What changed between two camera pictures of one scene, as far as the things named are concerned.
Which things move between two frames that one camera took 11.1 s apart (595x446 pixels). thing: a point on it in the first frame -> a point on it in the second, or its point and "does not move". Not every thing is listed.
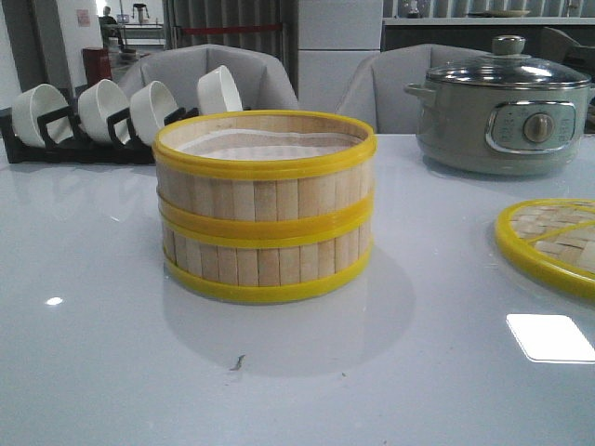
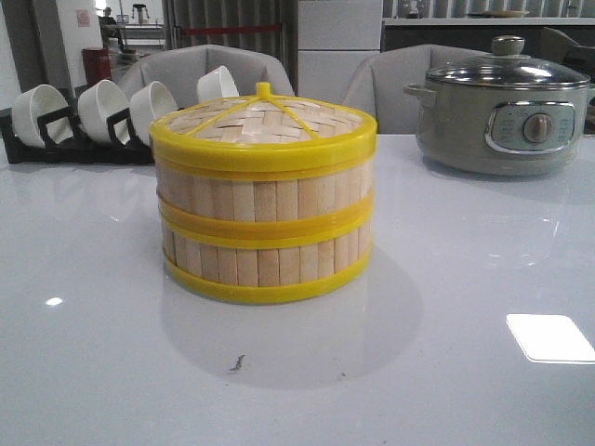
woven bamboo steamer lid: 552,239 -> 264,128
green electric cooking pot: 497,131 does not move
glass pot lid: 508,65 does not move
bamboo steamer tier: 266,166 does not move
